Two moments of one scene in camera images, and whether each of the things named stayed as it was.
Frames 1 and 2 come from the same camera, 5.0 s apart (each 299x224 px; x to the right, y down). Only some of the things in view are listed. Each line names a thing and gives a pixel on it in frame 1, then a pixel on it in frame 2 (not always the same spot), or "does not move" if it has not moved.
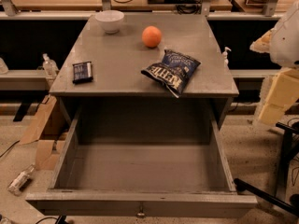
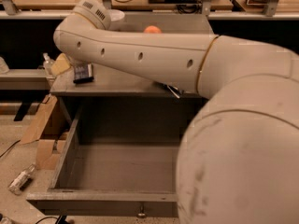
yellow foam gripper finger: (262, 45) to (61, 64)
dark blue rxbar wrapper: (82, 73) does not move
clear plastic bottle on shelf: (50, 67) does not move
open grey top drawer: (142, 161) does not move
